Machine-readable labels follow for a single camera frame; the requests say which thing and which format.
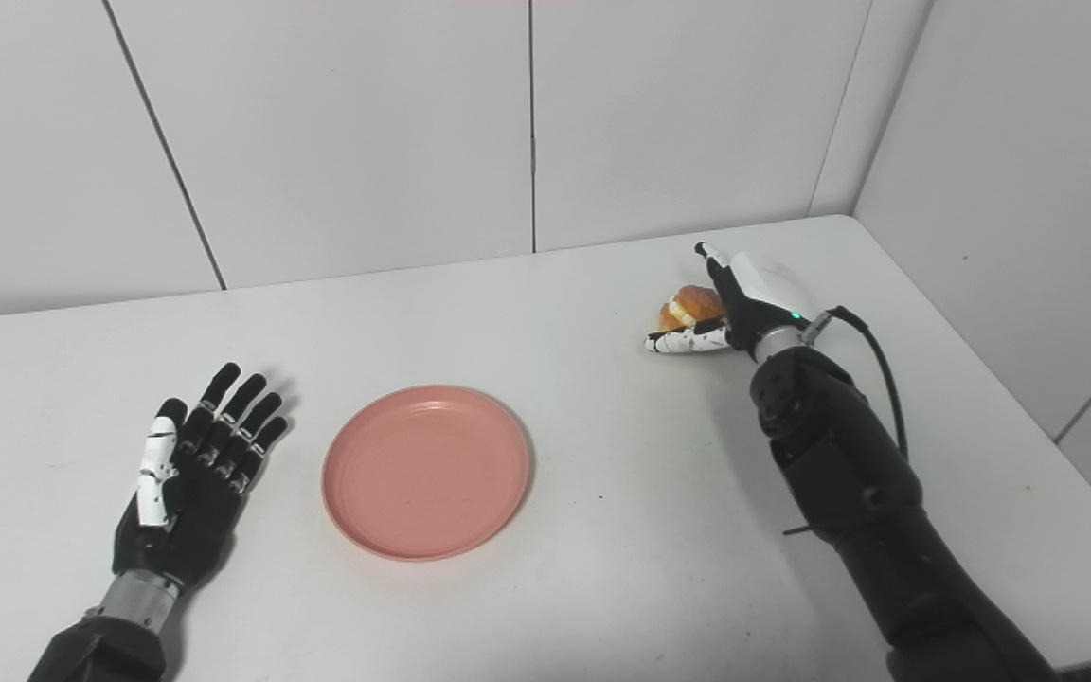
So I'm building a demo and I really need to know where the cream puff pastry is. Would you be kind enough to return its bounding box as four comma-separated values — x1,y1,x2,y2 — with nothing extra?
656,284,728,333

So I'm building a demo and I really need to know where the pink round plate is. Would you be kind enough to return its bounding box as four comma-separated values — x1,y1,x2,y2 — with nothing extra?
321,384,532,563

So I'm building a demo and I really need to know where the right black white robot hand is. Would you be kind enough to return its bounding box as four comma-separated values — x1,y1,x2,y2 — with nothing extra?
644,242,821,362

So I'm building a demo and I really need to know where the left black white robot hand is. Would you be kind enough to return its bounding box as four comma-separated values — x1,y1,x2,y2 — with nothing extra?
112,362,289,594

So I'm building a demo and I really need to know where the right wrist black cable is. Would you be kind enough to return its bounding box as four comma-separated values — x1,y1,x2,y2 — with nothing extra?
799,305,912,462

